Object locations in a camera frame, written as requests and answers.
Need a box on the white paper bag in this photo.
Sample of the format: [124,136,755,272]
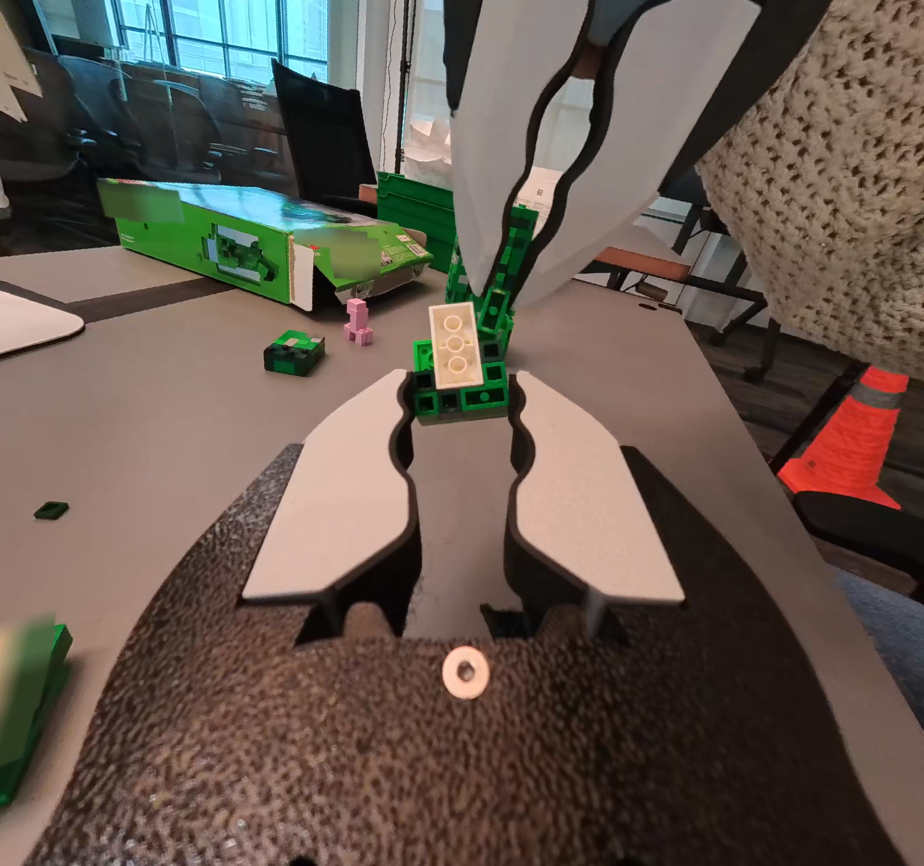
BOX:
[408,118,456,184]

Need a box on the black stand pole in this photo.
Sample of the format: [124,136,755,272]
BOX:
[396,0,421,174]

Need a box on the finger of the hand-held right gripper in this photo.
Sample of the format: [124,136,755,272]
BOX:
[516,0,762,309]
[451,0,594,294]

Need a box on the wood-edged desk with metal legs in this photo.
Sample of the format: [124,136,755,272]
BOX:
[577,209,770,385]

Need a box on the person's leg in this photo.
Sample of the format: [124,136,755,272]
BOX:
[837,569,924,711]

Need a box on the person's right forearm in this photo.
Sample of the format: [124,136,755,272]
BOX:
[696,0,924,376]

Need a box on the printed white paper sheet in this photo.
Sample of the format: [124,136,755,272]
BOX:
[530,167,573,219]

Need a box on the orange traffic cone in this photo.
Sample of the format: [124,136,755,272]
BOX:
[778,366,911,509]

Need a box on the black high-back office chair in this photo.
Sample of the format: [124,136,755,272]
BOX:
[270,59,380,217]

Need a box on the green lego box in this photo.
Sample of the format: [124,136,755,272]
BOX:
[97,179,436,312]

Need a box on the tall green pixelated lego tower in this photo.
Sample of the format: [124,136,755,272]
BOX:
[446,205,541,305]

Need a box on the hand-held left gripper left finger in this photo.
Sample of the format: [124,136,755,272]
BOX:
[242,368,423,639]

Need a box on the stack of green plastic crates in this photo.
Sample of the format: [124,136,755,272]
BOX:
[375,171,457,255]

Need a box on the green lego foot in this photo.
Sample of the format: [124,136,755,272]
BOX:
[0,624,73,805]
[413,301,515,424]

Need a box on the white book stand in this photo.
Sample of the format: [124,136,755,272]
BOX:
[0,288,86,358]

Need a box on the green pixelated lego block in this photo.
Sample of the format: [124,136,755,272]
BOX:
[263,332,326,377]

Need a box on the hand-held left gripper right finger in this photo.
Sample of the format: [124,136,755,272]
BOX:
[505,369,685,637]

